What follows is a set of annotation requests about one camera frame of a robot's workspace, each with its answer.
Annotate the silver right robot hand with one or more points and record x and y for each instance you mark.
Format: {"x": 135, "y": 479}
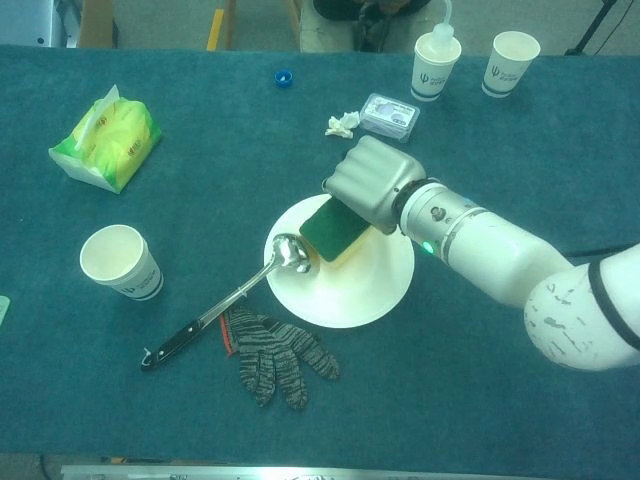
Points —
{"x": 375, "y": 180}

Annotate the green yellow sponge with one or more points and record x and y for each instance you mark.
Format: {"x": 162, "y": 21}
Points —
{"x": 332, "y": 232}

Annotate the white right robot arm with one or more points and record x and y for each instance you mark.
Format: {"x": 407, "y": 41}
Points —
{"x": 500, "y": 250}

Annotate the crumpled white tissue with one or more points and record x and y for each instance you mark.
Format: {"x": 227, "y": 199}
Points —
{"x": 342, "y": 125}

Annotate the clear purple plastic box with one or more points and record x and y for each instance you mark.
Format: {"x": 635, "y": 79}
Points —
{"x": 390, "y": 115}

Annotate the white paper cup blue logo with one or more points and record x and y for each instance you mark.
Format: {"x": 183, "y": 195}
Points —
{"x": 430, "y": 80}
{"x": 145, "y": 282}
{"x": 502, "y": 75}

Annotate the white round plate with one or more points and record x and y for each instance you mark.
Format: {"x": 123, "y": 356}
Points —
{"x": 360, "y": 295}

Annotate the blue bottle cap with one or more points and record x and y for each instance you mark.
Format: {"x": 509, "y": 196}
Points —
{"x": 283, "y": 78}

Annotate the white plastic squeeze bottle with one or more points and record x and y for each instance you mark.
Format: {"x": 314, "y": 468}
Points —
{"x": 437, "y": 45}

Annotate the seated person dark clothes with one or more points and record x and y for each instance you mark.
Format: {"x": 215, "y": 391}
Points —
{"x": 370, "y": 12}

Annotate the grey knitted work glove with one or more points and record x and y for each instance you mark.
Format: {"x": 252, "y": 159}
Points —
{"x": 275, "y": 350}

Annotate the teal table cloth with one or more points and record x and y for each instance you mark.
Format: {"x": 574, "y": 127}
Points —
{"x": 450, "y": 400}

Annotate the yellow green tissue pack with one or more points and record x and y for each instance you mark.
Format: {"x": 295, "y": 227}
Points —
{"x": 115, "y": 145}

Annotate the black tripod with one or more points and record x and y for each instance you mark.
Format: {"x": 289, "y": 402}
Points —
{"x": 595, "y": 25}

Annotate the brown cardboard sheet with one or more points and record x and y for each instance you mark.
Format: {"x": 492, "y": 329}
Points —
{"x": 97, "y": 22}

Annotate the aluminium frame rail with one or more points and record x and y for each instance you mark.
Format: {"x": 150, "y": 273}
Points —
{"x": 350, "y": 472}

